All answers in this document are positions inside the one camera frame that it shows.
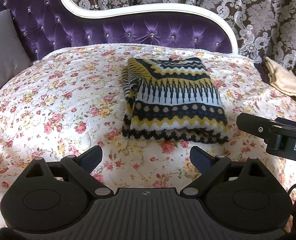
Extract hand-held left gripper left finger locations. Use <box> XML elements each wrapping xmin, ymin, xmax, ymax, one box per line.
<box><xmin>25</xmin><ymin>145</ymin><xmax>113</xmax><ymax>198</ymax></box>

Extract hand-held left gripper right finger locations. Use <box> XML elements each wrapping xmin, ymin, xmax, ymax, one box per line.
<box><xmin>180</xmin><ymin>146</ymin><xmax>266</xmax><ymax>198</ymax></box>

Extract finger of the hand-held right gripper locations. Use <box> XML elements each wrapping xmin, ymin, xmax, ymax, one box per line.
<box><xmin>236</xmin><ymin>112</ymin><xmax>280</xmax><ymax>140</ymax></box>
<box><xmin>274</xmin><ymin>117</ymin><xmax>296</xmax><ymax>132</ymax></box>

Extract patterned navy yellow knit sweater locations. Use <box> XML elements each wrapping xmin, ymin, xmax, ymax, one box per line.
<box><xmin>120</xmin><ymin>57</ymin><xmax>230</xmax><ymax>145</ymax></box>

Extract beige folded cloth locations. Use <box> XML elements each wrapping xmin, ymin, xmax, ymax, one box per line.
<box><xmin>264</xmin><ymin>56</ymin><xmax>296</xmax><ymax>103</ymax></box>

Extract dark purple cloth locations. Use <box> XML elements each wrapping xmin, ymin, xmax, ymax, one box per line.
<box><xmin>254</xmin><ymin>62</ymin><xmax>271</xmax><ymax>84</ymax></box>

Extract floral quilted blanket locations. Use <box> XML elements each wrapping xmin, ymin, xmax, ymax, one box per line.
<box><xmin>0</xmin><ymin>44</ymin><xmax>296</xmax><ymax>230</ymax></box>

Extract brown damask curtain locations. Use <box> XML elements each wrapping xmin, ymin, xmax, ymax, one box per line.
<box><xmin>63</xmin><ymin>0</ymin><xmax>296</xmax><ymax>80</ymax></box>

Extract purple tufted sofa backrest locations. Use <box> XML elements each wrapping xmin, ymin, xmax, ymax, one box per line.
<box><xmin>0</xmin><ymin>0</ymin><xmax>239</xmax><ymax>62</ymax></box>

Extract grey cushion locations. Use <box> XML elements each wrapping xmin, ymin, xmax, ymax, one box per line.
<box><xmin>0</xmin><ymin>9</ymin><xmax>31</xmax><ymax>103</ymax></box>

